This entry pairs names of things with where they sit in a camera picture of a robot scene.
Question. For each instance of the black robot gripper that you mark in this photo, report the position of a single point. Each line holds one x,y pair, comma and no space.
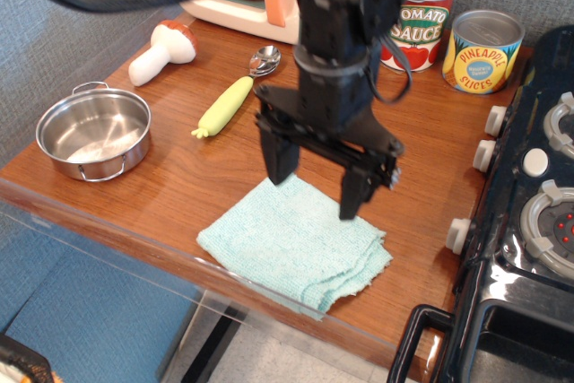
330,113

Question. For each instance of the light teal towel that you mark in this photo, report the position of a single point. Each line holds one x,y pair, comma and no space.
289,244

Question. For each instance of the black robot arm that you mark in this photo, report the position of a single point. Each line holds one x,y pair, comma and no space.
340,29

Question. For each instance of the white stove knob lower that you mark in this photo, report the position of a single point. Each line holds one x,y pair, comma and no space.
457,234

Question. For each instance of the white stove knob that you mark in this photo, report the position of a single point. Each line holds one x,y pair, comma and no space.
483,155
495,120
457,234

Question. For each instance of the white stove knob middle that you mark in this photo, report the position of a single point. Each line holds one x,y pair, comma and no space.
483,155

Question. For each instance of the white stove knob upper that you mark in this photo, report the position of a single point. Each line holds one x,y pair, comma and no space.
495,120

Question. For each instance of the white toy mushroom brown cap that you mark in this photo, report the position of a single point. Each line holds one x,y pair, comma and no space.
171,43

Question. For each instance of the pineapple slices can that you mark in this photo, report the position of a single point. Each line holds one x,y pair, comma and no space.
482,50

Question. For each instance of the tomato sauce can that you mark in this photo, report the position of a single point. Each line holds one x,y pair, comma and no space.
419,30

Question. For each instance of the black toy stove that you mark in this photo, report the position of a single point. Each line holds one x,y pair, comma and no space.
513,315

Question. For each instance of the spoon with yellow-green handle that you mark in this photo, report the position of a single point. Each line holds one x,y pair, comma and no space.
221,112

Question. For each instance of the steel pot with handles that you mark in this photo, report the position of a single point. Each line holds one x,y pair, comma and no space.
96,135

